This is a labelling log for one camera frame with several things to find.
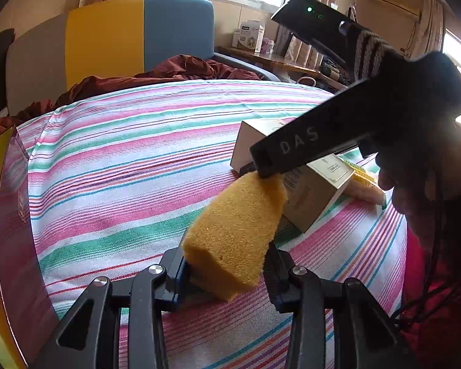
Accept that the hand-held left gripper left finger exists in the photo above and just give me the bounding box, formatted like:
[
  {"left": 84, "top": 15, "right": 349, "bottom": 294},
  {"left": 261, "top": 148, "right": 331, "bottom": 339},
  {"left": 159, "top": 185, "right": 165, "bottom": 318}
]
[{"left": 31, "top": 247, "right": 195, "bottom": 369}]

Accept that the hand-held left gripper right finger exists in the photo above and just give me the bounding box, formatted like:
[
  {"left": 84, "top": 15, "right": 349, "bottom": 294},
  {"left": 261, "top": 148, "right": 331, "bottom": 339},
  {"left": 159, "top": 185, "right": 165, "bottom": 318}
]
[{"left": 263, "top": 242, "right": 412, "bottom": 369}]

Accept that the yellow sponge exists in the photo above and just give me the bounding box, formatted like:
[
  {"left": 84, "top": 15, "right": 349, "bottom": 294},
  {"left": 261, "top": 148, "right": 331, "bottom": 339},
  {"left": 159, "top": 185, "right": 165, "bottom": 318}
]
[{"left": 180, "top": 172, "right": 290, "bottom": 301}]

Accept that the gold tin box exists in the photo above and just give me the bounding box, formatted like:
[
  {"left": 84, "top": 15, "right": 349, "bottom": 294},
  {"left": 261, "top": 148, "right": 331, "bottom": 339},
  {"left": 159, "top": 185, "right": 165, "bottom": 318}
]
[{"left": 0, "top": 125, "right": 60, "bottom": 369}]

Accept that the person's right forearm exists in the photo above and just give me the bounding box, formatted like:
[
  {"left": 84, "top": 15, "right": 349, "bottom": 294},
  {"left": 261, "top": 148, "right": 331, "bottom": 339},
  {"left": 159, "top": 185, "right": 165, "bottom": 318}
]
[{"left": 401, "top": 200, "right": 461, "bottom": 273}]

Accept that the person's right hand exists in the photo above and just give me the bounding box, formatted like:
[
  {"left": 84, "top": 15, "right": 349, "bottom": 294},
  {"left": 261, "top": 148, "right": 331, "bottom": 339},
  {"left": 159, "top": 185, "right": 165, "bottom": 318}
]
[{"left": 376, "top": 117, "right": 461, "bottom": 216}]

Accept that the kraft cardboard box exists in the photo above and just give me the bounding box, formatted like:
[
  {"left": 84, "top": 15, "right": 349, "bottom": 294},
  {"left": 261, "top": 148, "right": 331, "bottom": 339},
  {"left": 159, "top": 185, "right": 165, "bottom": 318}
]
[{"left": 282, "top": 154, "right": 356, "bottom": 234}]

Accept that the yellow snack packet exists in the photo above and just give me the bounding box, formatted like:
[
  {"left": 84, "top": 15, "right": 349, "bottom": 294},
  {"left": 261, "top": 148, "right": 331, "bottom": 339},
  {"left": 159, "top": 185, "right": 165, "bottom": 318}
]
[{"left": 344, "top": 157, "right": 388, "bottom": 206}]

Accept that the wooden side desk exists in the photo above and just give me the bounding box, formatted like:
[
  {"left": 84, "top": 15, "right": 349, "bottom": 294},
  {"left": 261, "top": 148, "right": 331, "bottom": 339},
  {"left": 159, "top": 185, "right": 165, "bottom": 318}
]
[{"left": 215, "top": 45, "right": 346, "bottom": 91}]

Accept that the dark red blanket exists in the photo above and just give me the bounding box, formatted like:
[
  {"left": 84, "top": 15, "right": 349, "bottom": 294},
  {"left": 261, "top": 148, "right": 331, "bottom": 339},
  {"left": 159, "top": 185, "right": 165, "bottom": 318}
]
[{"left": 0, "top": 54, "right": 262, "bottom": 141}]

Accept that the striped bed sheet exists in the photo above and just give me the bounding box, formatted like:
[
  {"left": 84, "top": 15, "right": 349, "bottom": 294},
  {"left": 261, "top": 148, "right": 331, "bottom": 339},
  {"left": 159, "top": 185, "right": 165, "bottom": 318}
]
[{"left": 13, "top": 79, "right": 408, "bottom": 369}]

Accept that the white carton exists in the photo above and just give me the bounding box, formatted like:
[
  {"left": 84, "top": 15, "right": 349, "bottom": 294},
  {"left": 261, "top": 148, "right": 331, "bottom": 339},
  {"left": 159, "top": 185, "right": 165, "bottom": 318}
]
[{"left": 232, "top": 20, "right": 266, "bottom": 52}]

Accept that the red clothing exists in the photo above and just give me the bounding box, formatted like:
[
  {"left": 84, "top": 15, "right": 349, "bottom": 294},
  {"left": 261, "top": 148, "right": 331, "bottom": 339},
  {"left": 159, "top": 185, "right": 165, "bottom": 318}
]
[{"left": 401, "top": 231, "right": 461, "bottom": 369}]

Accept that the grey yellow blue headboard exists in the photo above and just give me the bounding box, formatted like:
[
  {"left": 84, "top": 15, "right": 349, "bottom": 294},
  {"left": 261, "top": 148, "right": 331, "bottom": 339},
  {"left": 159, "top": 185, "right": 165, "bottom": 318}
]
[{"left": 6, "top": 0, "right": 216, "bottom": 118}]

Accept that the black rolled mat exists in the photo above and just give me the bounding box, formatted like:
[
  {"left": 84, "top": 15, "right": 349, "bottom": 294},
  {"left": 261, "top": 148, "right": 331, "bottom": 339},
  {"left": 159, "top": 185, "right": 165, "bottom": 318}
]
[{"left": 0, "top": 29, "right": 16, "bottom": 118}]

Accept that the striped black strap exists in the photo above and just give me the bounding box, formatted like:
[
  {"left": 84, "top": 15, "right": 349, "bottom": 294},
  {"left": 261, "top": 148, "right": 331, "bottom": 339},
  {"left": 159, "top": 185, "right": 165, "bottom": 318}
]
[{"left": 353, "top": 30, "right": 389, "bottom": 82}]

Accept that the wall air conditioner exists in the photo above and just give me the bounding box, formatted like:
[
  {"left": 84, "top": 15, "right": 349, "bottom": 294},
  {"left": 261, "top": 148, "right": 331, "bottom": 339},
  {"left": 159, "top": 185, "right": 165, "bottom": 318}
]
[{"left": 371, "top": 0, "right": 423, "bottom": 18}]

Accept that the black cord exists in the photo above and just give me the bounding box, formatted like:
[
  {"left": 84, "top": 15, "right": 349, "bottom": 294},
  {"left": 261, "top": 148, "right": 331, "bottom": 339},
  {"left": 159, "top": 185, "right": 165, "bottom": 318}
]
[{"left": 394, "top": 169, "right": 446, "bottom": 320}]

